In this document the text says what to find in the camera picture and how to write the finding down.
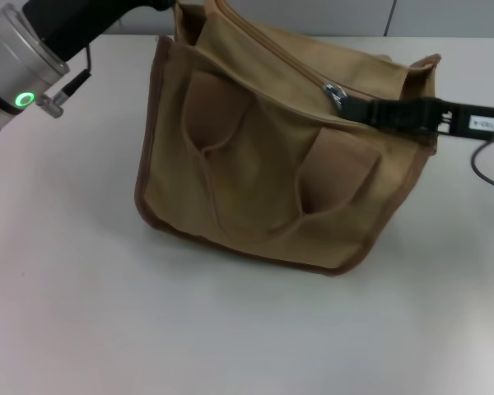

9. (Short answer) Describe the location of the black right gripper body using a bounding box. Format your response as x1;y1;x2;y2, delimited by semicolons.
436;100;494;145

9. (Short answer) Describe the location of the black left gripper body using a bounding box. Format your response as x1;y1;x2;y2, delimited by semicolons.
22;0;178;61

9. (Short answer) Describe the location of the silver zipper pull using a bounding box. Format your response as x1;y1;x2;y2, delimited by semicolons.
321;81;351;112

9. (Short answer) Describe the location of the khaki canvas food bag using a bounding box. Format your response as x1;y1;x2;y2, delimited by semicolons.
133;0;442;276

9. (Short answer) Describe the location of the right gripper cable with plug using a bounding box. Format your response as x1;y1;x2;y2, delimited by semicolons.
468;127;494;194

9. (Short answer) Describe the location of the gripper cable with plug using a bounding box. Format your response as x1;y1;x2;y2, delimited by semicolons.
468;127;494;194
35;44;94;120

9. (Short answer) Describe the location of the left gripper cable with plug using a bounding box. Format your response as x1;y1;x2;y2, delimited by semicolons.
35;44;94;120

